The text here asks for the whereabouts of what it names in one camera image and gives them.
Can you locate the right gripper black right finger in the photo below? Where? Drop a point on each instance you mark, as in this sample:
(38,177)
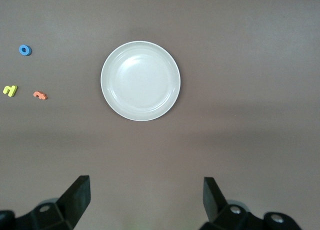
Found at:
(215,205)

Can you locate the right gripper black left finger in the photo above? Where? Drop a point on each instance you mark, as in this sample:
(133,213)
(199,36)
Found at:
(72,205)

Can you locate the orange foam letter t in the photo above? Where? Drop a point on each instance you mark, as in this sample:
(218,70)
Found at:
(40,95)

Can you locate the yellow foam letter h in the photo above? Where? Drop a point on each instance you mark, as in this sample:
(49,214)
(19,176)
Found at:
(11,92)

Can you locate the blue foam letter o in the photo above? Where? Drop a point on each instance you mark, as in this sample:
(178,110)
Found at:
(21,52)

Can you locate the beige round plate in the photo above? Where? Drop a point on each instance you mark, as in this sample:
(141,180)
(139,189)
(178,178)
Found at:
(140,81)

